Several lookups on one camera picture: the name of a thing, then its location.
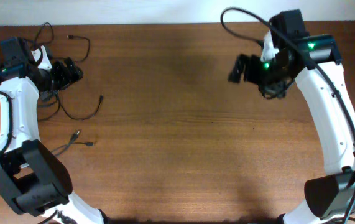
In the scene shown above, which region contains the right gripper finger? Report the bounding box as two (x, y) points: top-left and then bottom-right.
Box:
(228, 54), (250, 83)
(259, 81), (289, 100)

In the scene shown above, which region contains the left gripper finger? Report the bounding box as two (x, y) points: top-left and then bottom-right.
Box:
(51, 61), (71, 90)
(64, 57), (83, 83)

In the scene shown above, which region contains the black usb cable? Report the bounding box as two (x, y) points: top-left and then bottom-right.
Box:
(49, 129), (95, 157)
(35, 91), (104, 122)
(24, 22), (91, 63)

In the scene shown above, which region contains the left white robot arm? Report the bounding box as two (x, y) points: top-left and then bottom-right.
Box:
(0, 37), (110, 223)

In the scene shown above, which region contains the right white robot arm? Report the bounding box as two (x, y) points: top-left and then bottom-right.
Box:
(228, 9), (355, 224)

